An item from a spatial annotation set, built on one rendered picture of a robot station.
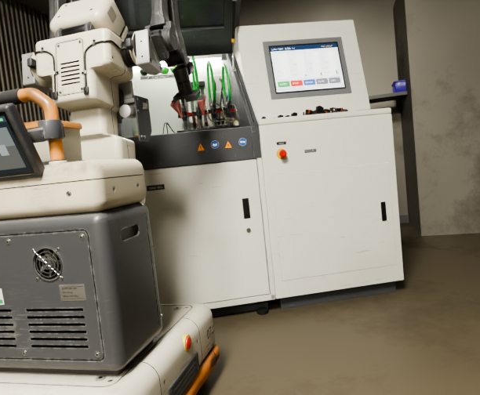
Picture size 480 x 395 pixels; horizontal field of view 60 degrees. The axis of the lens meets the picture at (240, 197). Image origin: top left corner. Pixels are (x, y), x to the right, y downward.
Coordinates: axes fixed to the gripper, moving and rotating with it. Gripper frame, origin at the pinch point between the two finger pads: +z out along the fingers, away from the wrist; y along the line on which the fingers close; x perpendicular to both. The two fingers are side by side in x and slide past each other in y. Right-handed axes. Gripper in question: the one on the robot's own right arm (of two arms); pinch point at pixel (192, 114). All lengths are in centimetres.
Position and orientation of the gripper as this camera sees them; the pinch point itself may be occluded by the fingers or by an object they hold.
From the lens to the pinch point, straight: 177.5
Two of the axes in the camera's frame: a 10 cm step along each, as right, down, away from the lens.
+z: 2.0, 8.4, 5.0
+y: -9.6, 0.8, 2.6
